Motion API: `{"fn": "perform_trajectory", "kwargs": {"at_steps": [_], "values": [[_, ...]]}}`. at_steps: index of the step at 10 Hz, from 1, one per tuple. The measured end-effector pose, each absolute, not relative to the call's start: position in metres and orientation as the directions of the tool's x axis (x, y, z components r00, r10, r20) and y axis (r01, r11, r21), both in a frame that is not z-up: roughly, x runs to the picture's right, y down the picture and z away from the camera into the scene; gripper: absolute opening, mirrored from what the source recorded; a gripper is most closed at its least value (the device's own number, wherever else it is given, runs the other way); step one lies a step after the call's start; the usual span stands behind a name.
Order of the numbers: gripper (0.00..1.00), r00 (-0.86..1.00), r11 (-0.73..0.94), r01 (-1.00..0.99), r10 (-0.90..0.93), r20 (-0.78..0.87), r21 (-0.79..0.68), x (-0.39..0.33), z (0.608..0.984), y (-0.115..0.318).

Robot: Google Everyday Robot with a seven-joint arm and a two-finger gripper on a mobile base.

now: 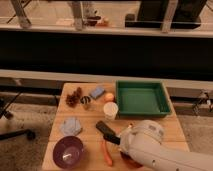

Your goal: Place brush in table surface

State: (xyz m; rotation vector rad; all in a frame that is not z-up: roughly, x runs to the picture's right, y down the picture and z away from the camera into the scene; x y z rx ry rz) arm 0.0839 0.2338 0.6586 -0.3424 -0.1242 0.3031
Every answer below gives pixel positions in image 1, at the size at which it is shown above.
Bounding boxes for green plastic tray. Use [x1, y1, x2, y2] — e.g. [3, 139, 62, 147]
[116, 81, 171, 117]

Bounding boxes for black white striped object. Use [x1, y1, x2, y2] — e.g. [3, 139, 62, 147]
[80, 96, 91, 110]

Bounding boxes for white paper cup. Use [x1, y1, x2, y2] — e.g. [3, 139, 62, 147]
[103, 102, 118, 120]

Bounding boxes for purple bowl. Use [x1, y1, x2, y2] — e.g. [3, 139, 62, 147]
[53, 136, 84, 169]

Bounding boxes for wooden table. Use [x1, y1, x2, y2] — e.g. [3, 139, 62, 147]
[41, 81, 197, 171]

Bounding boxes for black office chair base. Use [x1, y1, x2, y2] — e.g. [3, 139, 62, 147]
[0, 91, 37, 141]

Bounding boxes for orange ball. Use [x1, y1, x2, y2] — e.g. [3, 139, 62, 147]
[104, 93, 115, 102]

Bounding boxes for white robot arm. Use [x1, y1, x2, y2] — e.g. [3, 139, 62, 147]
[104, 120, 213, 171]

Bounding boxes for orange bowl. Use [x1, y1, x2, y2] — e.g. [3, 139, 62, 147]
[120, 152, 142, 169]

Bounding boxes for light blue crumpled cloth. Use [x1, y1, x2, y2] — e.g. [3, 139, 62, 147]
[60, 117, 82, 136]

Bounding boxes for brown pine cone cluster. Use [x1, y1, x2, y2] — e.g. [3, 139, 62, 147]
[66, 87, 82, 107]

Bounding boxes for black rectangular block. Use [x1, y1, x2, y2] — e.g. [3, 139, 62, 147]
[96, 121, 115, 135]

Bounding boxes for blue sponge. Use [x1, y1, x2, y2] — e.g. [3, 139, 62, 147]
[89, 87, 105, 99]

